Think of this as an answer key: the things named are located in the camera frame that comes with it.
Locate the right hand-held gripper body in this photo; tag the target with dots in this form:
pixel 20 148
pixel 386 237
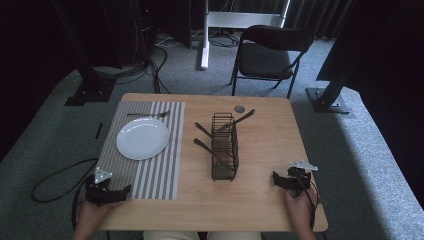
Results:
pixel 300 180

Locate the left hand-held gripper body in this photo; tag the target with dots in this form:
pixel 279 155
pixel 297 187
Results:
pixel 98 191

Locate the person's left hand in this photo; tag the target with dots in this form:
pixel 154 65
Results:
pixel 93 215

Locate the person's right hand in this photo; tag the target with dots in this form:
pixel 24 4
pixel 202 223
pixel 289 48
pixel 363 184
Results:
pixel 298 210

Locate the white round plate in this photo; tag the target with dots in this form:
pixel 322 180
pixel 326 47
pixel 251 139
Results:
pixel 142 138

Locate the small black floor object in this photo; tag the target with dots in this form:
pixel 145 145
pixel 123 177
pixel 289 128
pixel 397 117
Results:
pixel 98 131

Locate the person's legs in beige trousers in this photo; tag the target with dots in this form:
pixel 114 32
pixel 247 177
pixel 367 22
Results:
pixel 173 236

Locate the grey striped placemat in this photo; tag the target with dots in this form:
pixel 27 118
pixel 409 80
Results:
pixel 175 150

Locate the grey round table grommet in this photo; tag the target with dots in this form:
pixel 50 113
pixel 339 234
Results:
pixel 239 109

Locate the silver fork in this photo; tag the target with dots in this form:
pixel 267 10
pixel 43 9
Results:
pixel 146 114

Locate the black metal stand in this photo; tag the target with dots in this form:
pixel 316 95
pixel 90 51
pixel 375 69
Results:
pixel 328 100
pixel 90 90

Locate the black folding chair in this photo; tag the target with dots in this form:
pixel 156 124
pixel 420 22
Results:
pixel 266 60

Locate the white desk frame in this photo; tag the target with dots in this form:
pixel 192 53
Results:
pixel 205 40

